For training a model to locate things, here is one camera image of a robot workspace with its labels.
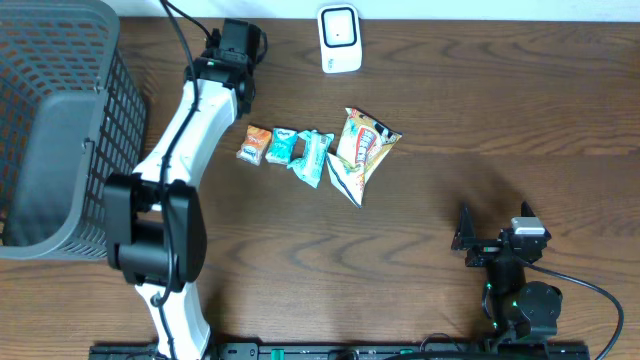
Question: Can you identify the orange candy packet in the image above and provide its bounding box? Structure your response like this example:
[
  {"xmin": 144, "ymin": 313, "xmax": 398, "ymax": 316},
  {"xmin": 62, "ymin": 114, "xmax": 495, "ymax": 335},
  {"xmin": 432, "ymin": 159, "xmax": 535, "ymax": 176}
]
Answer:
[{"xmin": 236, "ymin": 125, "xmax": 272, "ymax": 166}]

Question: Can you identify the teal candy packet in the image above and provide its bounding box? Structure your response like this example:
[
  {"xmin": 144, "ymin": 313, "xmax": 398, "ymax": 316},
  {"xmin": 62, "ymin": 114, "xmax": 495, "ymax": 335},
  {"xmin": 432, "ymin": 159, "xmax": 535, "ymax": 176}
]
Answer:
[{"xmin": 265, "ymin": 128, "xmax": 298, "ymax": 165}]

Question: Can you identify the large yellow snack bag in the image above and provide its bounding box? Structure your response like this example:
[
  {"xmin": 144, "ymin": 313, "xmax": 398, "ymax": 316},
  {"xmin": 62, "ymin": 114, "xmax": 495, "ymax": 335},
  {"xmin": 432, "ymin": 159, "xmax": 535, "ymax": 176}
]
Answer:
[{"xmin": 327, "ymin": 108, "xmax": 403, "ymax": 208}]

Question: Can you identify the light green snack packet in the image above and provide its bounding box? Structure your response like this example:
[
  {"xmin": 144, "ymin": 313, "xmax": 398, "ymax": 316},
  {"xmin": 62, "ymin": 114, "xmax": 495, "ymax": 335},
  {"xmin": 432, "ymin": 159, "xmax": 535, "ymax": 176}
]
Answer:
[{"xmin": 287, "ymin": 130, "xmax": 335, "ymax": 188}]

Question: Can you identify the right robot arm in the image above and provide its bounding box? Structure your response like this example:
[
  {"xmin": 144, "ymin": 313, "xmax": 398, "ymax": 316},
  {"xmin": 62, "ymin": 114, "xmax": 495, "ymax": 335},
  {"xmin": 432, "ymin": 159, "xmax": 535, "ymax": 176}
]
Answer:
[{"xmin": 451, "ymin": 202, "xmax": 563, "ymax": 353}]

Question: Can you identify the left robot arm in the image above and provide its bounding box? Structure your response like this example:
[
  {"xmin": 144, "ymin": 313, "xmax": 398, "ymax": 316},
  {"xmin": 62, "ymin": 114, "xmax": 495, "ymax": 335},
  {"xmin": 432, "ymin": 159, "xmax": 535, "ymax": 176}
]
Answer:
[{"xmin": 89, "ymin": 19, "xmax": 267, "ymax": 359}]

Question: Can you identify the white barcode scanner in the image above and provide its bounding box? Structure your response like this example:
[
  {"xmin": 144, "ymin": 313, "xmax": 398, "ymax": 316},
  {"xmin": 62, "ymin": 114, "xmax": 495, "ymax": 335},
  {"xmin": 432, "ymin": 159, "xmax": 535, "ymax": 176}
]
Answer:
[{"xmin": 317, "ymin": 4, "xmax": 363, "ymax": 74}]

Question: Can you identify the dark grey plastic basket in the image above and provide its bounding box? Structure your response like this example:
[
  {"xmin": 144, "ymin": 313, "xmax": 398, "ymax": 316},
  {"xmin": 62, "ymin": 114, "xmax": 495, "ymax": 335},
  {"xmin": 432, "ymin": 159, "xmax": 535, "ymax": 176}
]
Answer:
[{"xmin": 1, "ymin": 0, "xmax": 147, "ymax": 261}]

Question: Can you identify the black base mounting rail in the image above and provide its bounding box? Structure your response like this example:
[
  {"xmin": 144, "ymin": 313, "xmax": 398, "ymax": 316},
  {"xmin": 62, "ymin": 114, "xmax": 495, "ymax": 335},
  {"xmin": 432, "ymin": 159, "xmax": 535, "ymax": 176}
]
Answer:
[{"xmin": 89, "ymin": 341, "xmax": 591, "ymax": 360}]

